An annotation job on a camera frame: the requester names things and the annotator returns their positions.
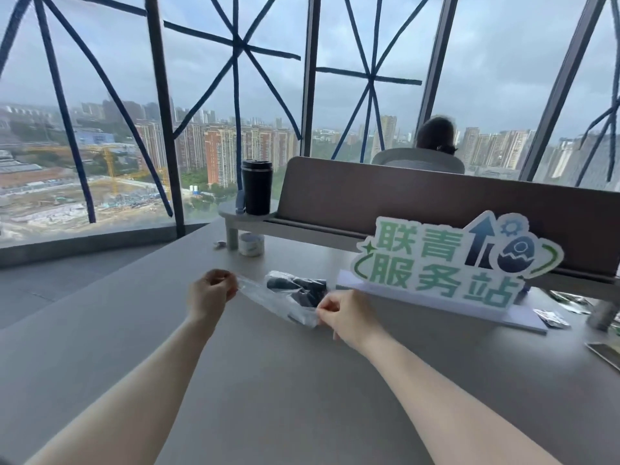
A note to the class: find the person's left forearm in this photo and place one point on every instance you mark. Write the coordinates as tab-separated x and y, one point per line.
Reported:
121	397

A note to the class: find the white tape roll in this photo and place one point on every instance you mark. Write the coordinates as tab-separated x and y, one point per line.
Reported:
251	244

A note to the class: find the green and white cutout sign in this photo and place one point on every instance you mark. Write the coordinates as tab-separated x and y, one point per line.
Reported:
455	259

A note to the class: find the small printed sachet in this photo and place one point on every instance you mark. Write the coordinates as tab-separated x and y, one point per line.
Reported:
552	318

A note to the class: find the person's right fingers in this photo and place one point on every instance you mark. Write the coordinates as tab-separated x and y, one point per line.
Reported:
328	309

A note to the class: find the clear plastic bag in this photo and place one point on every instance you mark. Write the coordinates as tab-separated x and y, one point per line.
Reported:
278	297

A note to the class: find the smartphone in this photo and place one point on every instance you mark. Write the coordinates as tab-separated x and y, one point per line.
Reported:
605	353

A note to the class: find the person's left fingers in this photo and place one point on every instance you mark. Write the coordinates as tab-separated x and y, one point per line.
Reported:
224	280

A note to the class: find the dark printed sachet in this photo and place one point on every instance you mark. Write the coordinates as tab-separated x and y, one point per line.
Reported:
571	302

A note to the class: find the black travel mug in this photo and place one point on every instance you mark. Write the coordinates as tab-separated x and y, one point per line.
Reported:
256	186

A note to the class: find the person's left hand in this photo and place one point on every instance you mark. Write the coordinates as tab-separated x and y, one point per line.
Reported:
207	295

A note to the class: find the person's right forearm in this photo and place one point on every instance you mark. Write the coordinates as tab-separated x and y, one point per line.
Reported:
450	406

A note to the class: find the person's right hand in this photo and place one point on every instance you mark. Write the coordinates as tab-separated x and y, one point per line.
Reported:
348	318

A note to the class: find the brown desk divider shelf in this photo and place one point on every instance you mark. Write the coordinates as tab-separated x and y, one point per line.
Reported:
426	208

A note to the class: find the black device in bag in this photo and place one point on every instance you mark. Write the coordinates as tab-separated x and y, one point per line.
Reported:
298	289

